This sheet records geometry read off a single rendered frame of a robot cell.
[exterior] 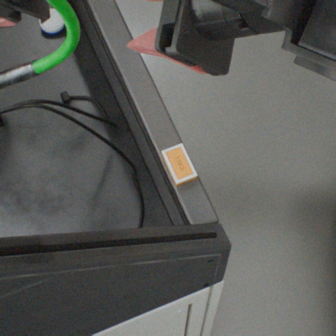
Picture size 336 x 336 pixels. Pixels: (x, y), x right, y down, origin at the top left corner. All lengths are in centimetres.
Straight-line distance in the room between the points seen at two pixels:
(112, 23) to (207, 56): 52
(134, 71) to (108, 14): 10
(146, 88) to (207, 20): 49
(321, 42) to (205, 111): 164
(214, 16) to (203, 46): 4
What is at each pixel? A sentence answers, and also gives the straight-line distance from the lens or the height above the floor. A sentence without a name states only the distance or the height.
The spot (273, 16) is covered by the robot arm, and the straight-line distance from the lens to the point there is 65.
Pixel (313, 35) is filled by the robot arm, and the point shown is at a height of 148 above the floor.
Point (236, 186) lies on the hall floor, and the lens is 218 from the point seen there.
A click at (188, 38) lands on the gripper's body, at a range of 74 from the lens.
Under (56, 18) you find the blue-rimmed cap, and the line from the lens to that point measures 140.
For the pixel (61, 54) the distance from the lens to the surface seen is 96.
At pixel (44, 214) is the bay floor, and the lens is 127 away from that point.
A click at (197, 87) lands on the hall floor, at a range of 229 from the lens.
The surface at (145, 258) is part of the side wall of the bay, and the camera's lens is 101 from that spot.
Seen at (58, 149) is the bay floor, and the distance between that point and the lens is 131.
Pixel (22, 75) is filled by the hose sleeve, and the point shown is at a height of 115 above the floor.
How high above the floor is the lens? 202
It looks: 67 degrees down
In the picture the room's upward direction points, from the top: 2 degrees clockwise
